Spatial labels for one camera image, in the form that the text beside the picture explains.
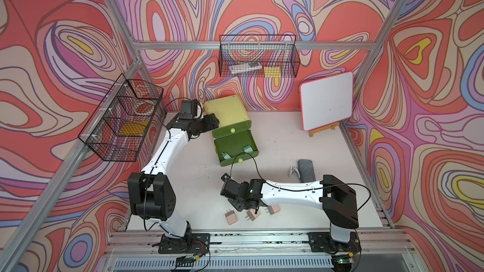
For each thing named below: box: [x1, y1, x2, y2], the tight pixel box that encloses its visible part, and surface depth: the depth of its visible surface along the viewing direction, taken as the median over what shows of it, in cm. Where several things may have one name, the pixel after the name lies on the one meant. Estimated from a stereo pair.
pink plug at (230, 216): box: [224, 209, 239, 226], surface depth 80 cm
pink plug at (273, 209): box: [267, 204, 281, 215], surface depth 82 cm
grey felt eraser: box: [297, 158, 316, 183], surface depth 93 cm
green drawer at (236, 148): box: [213, 129, 260, 167], surface depth 93 cm
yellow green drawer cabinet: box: [202, 95, 253, 139], surface depth 93 cm
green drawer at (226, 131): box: [211, 119, 253, 138], surface depth 88 cm
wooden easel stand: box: [308, 122, 340, 138], surface depth 109 cm
